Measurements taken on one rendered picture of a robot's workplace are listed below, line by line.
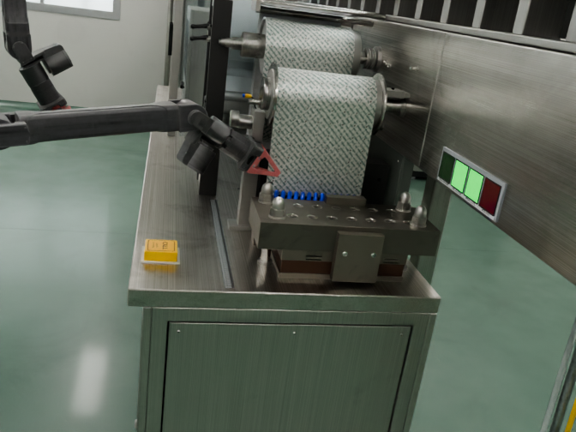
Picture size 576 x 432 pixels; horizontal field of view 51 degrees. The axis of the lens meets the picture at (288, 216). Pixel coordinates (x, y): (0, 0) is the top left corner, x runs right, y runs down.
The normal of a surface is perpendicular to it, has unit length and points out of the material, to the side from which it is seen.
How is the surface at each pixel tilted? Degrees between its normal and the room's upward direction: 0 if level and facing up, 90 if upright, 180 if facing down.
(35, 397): 0
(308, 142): 90
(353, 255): 90
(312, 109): 90
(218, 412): 90
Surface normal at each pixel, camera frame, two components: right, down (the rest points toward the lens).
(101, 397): 0.12, -0.93
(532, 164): -0.98, -0.05
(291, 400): 0.18, 0.36
